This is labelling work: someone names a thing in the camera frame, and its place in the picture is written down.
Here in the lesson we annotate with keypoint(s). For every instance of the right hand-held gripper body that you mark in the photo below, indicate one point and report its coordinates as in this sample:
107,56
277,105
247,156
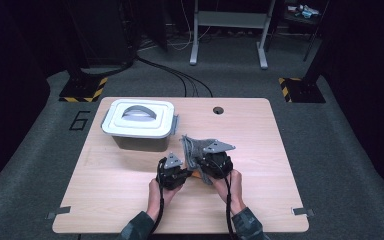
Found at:
216,163

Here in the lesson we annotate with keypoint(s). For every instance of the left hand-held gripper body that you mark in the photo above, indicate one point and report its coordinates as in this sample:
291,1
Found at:
172,175

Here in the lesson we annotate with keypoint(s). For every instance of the grey cloth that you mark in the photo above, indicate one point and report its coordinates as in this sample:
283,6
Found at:
193,150

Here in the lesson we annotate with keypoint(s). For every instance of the clear plastic storage box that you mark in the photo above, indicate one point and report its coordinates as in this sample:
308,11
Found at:
141,144

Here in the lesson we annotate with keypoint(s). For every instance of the person's left hand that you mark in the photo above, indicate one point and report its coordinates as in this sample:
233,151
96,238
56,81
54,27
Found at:
155,200

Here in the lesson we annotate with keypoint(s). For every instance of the person's right hand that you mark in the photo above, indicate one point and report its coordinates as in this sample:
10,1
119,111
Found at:
236,193

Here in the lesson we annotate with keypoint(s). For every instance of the grey tape strip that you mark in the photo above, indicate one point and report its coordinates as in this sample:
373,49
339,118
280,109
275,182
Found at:
58,212
302,211

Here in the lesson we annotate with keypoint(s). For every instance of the black stand base hazard stripes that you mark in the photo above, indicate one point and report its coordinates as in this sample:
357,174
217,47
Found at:
80,89
305,91

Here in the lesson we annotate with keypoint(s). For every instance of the black shelf stand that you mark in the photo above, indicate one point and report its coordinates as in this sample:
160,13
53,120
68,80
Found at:
313,40

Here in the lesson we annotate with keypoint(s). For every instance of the black cabinet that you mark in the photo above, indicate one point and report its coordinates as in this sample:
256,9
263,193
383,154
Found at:
103,33

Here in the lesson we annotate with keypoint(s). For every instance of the blue white small clutter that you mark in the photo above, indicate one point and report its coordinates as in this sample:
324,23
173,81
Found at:
305,11

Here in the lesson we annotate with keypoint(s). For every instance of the dark curtain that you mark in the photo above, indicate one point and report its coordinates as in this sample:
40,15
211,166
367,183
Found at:
373,83
6,83

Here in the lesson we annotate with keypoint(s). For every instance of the white metal desk frame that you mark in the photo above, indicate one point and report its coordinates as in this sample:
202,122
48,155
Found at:
228,19

